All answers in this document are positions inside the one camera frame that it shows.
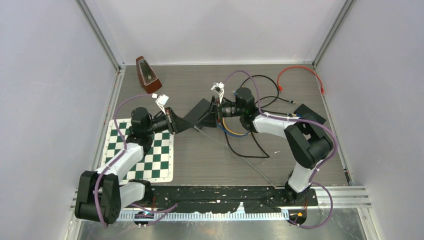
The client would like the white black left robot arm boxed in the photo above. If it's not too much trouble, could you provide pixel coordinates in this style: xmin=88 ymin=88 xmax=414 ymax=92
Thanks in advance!
xmin=74 ymin=107 xmax=195 ymax=226

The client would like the yellow ethernet cable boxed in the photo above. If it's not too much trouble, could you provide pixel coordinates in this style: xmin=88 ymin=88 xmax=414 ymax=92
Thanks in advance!
xmin=221 ymin=117 xmax=243 ymax=136

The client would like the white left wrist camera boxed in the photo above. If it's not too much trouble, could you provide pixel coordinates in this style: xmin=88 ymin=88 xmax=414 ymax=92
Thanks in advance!
xmin=151 ymin=93 xmax=169 ymax=114

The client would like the red ethernet cable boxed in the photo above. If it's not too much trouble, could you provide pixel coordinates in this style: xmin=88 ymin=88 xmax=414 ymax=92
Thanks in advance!
xmin=276 ymin=66 xmax=325 ymax=96

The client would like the brown wooden metronome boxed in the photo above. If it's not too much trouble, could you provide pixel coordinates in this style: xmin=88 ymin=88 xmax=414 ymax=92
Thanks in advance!
xmin=136 ymin=56 xmax=162 ymax=94

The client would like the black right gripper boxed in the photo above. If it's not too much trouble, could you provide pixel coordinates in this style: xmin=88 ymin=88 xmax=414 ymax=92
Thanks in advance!
xmin=197 ymin=96 xmax=245 ymax=129

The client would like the long black ethernet cable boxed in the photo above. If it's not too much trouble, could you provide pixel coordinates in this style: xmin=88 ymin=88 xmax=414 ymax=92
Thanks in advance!
xmin=223 ymin=110 xmax=297 ymax=159

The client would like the green white chessboard mat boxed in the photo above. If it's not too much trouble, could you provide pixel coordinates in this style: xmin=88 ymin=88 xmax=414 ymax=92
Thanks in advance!
xmin=101 ymin=119 xmax=174 ymax=185

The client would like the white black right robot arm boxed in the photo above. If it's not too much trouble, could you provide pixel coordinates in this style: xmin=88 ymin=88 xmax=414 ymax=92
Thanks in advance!
xmin=194 ymin=87 xmax=336 ymax=205

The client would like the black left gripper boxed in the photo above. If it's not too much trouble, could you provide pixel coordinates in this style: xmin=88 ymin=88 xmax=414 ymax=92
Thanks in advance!
xmin=145 ymin=107 xmax=194 ymax=136

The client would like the dark grey network switch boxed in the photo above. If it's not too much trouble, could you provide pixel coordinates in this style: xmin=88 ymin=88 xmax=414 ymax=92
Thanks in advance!
xmin=183 ymin=98 xmax=211 ymax=127

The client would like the black blue network switch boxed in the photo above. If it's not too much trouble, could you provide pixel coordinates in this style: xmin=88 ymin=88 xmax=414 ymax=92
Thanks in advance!
xmin=294 ymin=103 xmax=327 ymax=125

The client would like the short black ethernet cable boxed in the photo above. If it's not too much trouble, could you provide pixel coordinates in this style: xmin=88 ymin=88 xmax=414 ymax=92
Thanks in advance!
xmin=240 ymin=75 xmax=296 ymax=109

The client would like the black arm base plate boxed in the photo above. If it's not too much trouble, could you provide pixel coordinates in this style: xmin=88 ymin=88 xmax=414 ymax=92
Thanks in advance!
xmin=135 ymin=185 xmax=318 ymax=214

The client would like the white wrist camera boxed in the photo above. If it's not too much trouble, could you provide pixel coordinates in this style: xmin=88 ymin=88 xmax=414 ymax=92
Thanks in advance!
xmin=151 ymin=93 xmax=169 ymax=114
xmin=211 ymin=82 xmax=225 ymax=103

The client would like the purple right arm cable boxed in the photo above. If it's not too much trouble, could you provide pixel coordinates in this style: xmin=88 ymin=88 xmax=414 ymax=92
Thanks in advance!
xmin=223 ymin=70 xmax=339 ymax=230

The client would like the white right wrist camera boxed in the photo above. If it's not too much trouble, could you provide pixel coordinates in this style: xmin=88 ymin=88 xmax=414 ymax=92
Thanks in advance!
xmin=211 ymin=82 xmax=225 ymax=103

